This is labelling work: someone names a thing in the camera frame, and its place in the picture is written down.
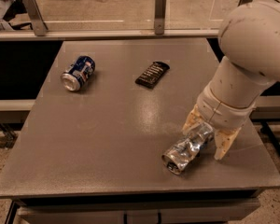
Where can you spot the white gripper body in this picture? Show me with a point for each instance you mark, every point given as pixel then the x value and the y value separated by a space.
pixel 222 113

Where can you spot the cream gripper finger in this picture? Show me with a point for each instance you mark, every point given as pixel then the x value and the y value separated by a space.
pixel 193 119
pixel 224 139

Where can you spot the crushed silver redbull can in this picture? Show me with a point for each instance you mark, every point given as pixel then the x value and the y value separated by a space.
pixel 185 150

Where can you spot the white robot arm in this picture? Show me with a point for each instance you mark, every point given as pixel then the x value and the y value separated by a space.
pixel 249 38

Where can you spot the black rxbar chocolate wrapper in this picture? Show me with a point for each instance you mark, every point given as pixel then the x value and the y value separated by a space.
pixel 152 75

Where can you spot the blue pepsi can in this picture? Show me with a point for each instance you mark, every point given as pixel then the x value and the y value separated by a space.
pixel 78 73

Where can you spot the grey cabinet under table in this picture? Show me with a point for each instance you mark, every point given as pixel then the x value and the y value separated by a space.
pixel 185 212

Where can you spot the metal rail behind table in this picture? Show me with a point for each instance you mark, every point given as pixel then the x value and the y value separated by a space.
pixel 29 35

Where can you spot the middle metal bracket post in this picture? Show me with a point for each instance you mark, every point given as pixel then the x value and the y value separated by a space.
pixel 159 19

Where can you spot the left metal bracket post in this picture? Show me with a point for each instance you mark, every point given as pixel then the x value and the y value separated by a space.
pixel 39 26

